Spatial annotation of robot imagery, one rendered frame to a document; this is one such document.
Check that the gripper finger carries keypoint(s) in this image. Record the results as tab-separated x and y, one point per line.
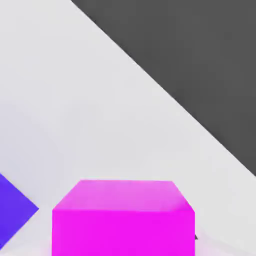
196	238

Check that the small magenta cube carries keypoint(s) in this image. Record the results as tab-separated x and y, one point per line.
124	230

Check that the small purple cube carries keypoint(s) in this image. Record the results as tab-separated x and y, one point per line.
12	210

